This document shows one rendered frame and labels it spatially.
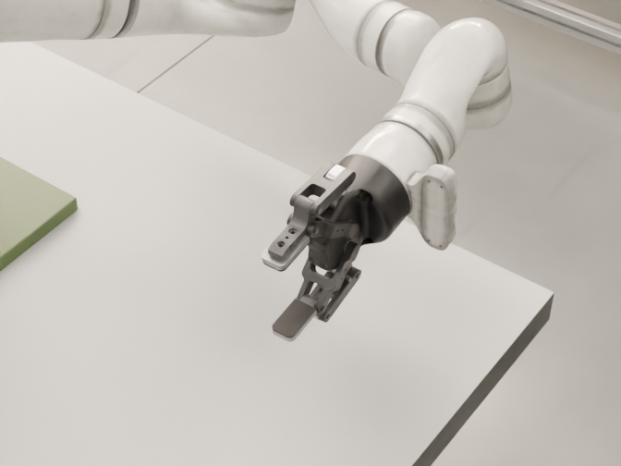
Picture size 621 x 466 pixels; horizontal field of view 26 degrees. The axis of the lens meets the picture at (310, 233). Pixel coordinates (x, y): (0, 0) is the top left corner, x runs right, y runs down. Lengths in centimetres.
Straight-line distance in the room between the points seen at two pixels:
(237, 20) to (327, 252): 39
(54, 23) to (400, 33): 32
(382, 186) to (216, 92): 162
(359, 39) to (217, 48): 154
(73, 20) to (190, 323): 31
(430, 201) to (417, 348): 20
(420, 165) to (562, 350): 113
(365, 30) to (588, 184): 130
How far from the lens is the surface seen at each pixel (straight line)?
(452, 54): 123
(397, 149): 115
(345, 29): 134
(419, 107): 119
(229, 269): 136
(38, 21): 128
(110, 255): 139
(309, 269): 115
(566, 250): 243
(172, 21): 137
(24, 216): 142
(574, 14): 276
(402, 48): 129
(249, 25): 144
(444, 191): 112
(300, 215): 107
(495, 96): 126
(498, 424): 214
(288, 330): 113
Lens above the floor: 167
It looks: 44 degrees down
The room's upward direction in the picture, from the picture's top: straight up
